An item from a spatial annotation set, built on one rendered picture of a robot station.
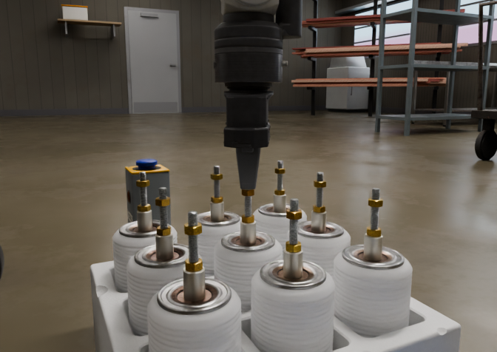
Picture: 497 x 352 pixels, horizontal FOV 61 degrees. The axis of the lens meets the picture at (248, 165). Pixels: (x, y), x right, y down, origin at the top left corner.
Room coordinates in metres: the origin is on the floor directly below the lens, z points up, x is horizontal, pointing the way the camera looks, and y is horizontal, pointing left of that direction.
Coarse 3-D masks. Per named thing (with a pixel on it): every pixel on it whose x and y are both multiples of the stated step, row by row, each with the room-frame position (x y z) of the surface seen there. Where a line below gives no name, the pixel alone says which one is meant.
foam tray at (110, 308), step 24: (96, 264) 0.65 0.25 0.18; (96, 288) 0.57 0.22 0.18; (96, 312) 0.58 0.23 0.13; (120, 312) 0.50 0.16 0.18; (432, 312) 0.50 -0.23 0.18; (96, 336) 0.61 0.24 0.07; (120, 336) 0.44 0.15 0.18; (144, 336) 0.44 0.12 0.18; (336, 336) 0.46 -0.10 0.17; (360, 336) 0.44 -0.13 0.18; (384, 336) 0.44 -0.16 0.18; (408, 336) 0.44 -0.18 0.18; (432, 336) 0.45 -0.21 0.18; (456, 336) 0.47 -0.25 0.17
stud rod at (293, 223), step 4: (292, 200) 0.45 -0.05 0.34; (296, 200) 0.45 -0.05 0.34; (292, 204) 0.45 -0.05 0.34; (296, 204) 0.45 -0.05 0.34; (292, 208) 0.45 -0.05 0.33; (296, 208) 0.45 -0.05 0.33; (292, 220) 0.45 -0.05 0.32; (296, 220) 0.45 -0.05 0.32; (292, 224) 0.45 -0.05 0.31; (296, 224) 0.45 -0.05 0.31; (292, 228) 0.45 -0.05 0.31; (296, 228) 0.45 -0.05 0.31; (292, 232) 0.45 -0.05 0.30; (296, 232) 0.45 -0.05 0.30; (292, 236) 0.45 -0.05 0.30; (296, 236) 0.45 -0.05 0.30; (292, 240) 0.45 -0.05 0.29; (296, 240) 0.45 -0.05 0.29
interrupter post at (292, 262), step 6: (288, 252) 0.45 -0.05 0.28; (300, 252) 0.45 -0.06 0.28; (288, 258) 0.45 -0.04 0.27; (294, 258) 0.44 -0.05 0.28; (300, 258) 0.45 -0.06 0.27; (288, 264) 0.45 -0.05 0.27; (294, 264) 0.44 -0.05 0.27; (300, 264) 0.45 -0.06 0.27; (288, 270) 0.45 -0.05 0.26; (294, 270) 0.44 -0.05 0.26; (300, 270) 0.45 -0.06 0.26; (288, 276) 0.45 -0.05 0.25; (294, 276) 0.44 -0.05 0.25; (300, 276) 0.45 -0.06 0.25
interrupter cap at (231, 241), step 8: (256, 232) 0.59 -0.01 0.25; (224, 240) 0.56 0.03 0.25; (232, 240) 0.56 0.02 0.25; (256, 240) 0.57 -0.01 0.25; (264, 240) 0.56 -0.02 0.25; (272, 240) 0.56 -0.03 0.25; (232, 248) 0.53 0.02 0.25; (240, 248) 0.53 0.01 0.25; (248, 248) 0.53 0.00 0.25; (256, 248) 0.53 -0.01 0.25; (264, 248) 0.53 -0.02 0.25
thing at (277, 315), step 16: (256, 272) 0.47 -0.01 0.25; (256, 288) 0.43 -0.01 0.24; (272, 288) 0.42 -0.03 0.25; (320, 288) 0.42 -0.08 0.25; (256, 304) 0.43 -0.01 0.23; (272, 304) 0.41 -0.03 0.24; (288, 304) 0.41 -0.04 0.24; (304, 304) 0.41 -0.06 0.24; (320, 304) 0.41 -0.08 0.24; (256, 320) 0.43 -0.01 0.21; (272, 320) 0.42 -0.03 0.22; (288, 320) 0.41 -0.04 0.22; (304, 320) 0.41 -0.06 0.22; (320, 320) 0.42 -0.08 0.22; (256, 336) 0.43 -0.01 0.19; (272, 336) 0.42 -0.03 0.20; (288, 336) 0.41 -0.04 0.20; (304, 336) 0.41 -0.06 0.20; (320, 336) 0.42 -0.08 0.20
